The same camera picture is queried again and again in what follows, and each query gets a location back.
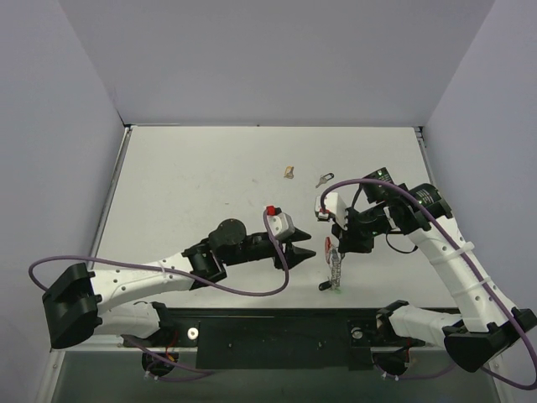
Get red handle spring keyring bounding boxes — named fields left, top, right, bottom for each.
left=325, top=237, right=342, bottom=290

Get key with black tag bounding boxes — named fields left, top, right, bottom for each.
left=315, top=172, right=335, bottom=188

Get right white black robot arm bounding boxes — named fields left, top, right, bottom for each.
left=315, top=168, right=536, bottom=373

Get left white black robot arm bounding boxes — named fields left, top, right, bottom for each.
left=42, top=212, right=316, bottom=349

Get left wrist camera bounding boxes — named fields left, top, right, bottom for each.
left=265, top=206, right=295, bottom=242

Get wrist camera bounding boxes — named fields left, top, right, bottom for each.
left=314, top=192, right=347, bottom=230
left=265, top=206, right=295, bottom=242

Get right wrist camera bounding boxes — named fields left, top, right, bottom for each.
left=314, top=192, right=347, bottom=230

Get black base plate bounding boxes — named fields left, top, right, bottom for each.
left=127, top=305, right=419, bottom=370

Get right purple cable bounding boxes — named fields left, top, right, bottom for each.
left=319, top=178, right=537, bottom=391

